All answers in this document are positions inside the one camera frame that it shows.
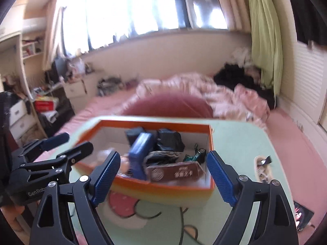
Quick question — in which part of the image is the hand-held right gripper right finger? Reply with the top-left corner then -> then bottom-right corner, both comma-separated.
206,150 -> 299,245

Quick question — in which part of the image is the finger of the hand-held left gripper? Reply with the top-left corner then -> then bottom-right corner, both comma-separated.
15,133 -> 70,163
26,141 -> 94,175

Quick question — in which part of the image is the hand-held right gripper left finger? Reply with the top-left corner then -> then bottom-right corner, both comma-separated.
31,150 -> 121,245

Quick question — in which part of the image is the white fluffy pom-pom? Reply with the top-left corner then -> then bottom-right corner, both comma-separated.
97,148 -> 129,176

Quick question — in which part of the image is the dark toothed hair clip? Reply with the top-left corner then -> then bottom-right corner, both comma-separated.
183,143 -> 207,163

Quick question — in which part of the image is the blue metal tin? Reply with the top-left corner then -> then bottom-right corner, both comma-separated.
128,133 -> 155,180

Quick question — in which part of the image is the brown patterned box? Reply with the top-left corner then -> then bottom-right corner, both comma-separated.
146,161 -> 202,183

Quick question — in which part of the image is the black case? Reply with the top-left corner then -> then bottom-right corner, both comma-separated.
125,127 -> 143,146

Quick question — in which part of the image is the orange cardboard box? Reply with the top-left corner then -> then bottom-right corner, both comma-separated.
74,119 -> 215,207

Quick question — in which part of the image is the black lace-trimmed cloth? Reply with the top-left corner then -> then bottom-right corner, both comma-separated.
143,129 -> 186,167

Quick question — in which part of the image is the green desktop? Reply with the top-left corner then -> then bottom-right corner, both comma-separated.
33,116 -> 298,245

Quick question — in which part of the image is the red cardboard box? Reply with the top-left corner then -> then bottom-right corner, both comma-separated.
34,97 -> 59,113

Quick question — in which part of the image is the white drawer cabinet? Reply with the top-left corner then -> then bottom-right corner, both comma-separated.
9,99 -> 41,138

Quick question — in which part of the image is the white nightstand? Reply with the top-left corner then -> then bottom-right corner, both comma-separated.
64,80 -> 86,97

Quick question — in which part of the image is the black monitor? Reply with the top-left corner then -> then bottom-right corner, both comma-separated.
50,56 -> 68,82

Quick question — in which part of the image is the dark clutter pile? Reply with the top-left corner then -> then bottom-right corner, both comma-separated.
97,78 -> 123,95

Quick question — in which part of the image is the pink blanket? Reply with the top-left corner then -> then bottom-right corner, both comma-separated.
135,74 -> 271,123

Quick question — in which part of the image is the dark pink chair back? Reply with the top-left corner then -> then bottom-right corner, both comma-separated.
123,93 -> 214,119

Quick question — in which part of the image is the black printed pouch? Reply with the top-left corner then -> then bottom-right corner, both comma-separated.
294,200 -> 315,231

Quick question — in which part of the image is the pile of black clothes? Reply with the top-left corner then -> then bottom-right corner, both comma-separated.
213,64 -> 275,108

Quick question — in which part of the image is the beige curtain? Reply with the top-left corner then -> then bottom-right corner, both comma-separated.
42,0 -> 67,70

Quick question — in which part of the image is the pile of white clothes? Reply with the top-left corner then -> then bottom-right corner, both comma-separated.
231,47 -> 261,69

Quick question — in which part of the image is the white louvered door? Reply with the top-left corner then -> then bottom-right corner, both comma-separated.
277,41 -> 327,125

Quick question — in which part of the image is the window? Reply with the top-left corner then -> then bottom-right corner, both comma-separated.
63,0 -> 228,50

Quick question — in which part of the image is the green curtain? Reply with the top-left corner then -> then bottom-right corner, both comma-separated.
248,0 -> 284,95

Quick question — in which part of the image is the black hanging garment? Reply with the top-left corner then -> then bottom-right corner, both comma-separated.
289,0 -> 327,46

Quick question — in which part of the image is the white wall shelf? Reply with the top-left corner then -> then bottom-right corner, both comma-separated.
20,37 -> 45,59

